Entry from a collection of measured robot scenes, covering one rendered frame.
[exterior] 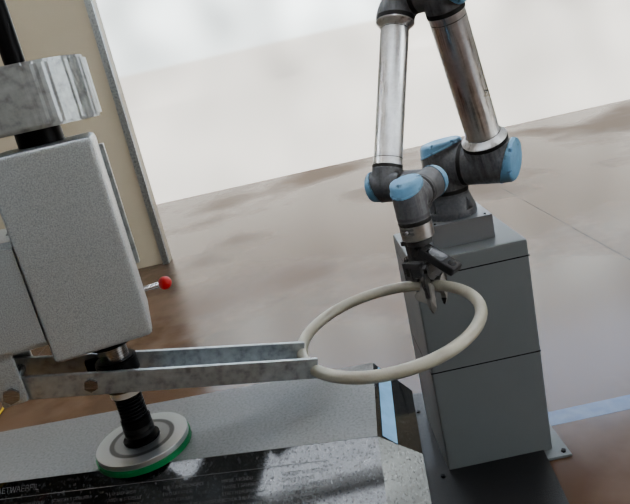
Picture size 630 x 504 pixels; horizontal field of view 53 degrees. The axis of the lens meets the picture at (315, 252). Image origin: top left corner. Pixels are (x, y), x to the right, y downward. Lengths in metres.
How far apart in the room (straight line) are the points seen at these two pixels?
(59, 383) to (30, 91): 0.59
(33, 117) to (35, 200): 0.15
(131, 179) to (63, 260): 4.99
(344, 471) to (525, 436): 1.29
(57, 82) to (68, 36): 5.03
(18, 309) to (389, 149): 1.07
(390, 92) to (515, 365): 1.09
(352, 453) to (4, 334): 0.74
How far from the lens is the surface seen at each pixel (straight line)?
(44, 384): 1.45
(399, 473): 1.39
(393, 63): 1.92
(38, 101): 1.28
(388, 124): 1.87
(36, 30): 6.41
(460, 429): 2.47
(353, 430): 1.41
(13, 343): 1.38
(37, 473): 1.68
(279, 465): 1.41
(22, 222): 1.31
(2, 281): 1.35
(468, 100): 2.06
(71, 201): 1.29
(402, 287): 1.80
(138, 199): 6.30
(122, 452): 1.55
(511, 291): 2.29
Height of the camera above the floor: 1.56
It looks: 17 degrees down
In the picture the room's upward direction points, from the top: 13 degrees counter-clockwise
